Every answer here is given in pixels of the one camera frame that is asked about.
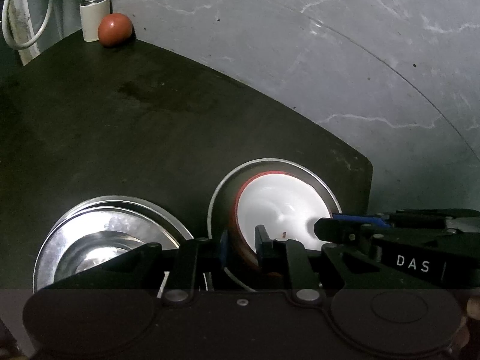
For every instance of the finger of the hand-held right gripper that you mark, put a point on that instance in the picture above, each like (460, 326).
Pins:
(360, 218)
(337, 232)

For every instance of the steel plate with stickers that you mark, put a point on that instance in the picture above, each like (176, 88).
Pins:
(112, 225)

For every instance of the white red-rimmed bowl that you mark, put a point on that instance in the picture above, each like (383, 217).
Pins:
(285, 189)
(262, 221)

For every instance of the white thermos flask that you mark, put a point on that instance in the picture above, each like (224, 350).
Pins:
(92, 17)

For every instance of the shiny metal pot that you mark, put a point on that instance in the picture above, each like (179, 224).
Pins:
(48, 240)

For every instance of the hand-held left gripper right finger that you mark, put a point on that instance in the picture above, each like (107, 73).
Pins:
(294, 266)

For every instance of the white pipe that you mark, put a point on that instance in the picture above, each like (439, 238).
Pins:
(26, 26)

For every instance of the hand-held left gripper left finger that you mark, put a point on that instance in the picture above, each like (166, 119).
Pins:
(183, 266)

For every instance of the person's right hand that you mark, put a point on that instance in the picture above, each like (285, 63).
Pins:
(469, 307)

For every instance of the red ball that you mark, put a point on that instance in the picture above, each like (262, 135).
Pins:
(115, 30)

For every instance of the large steel bowl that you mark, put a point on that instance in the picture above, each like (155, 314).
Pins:
(221, 195)

